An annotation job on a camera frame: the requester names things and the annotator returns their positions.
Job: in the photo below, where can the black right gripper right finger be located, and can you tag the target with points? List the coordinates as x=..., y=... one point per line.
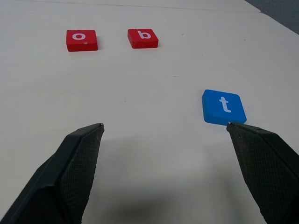
x=268, y=168

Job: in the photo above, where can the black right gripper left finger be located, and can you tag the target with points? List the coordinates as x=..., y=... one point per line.
x=58, y=175

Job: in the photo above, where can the blue letter t tile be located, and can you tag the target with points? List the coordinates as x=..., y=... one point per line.
x=215, y=109

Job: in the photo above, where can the red letter o tile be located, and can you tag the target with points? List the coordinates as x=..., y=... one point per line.
x=81, y=45

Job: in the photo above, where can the red letter b tile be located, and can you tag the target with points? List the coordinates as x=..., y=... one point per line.
x=143, y=43

